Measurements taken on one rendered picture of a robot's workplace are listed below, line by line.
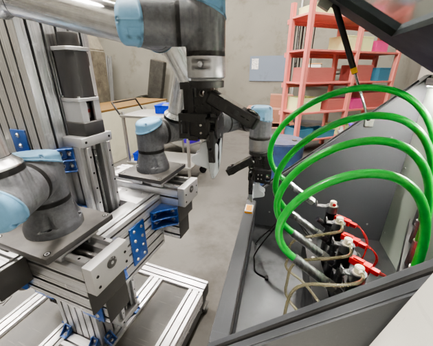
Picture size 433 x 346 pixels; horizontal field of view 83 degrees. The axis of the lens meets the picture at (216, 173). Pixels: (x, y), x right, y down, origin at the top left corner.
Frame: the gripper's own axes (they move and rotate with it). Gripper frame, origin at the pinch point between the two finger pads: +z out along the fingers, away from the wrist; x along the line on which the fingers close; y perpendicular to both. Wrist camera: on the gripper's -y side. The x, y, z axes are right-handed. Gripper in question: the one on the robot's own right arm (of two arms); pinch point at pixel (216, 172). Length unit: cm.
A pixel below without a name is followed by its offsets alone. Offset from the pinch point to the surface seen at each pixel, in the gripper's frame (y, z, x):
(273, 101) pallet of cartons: 1, 59, -686
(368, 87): -30.8, -18.5, -11.2
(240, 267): -6.4, 29.2, -2.6
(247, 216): -4.9, 29.3, -28.9
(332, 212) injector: -28.8, 12.6, -10.3
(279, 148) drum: -18, 51, -195
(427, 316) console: -30.6, 3.3, 26.6
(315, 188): -19.4, -4.5, 12.9
